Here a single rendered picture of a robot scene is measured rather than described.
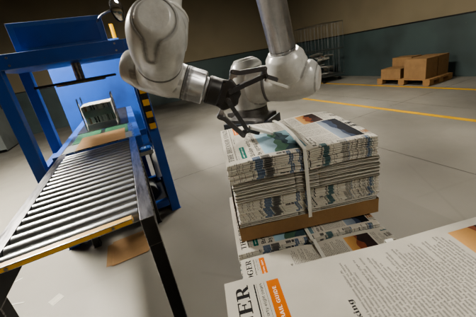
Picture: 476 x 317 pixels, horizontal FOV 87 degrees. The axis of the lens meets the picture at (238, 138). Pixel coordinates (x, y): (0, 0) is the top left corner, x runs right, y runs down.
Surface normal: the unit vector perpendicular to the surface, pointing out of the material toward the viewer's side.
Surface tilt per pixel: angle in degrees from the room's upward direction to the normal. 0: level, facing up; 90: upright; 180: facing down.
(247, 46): 90
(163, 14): 73
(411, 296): 1
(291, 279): 2
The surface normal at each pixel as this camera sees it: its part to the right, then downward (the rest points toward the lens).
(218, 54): 0.41, 0.22
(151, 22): 0.24, -0.03
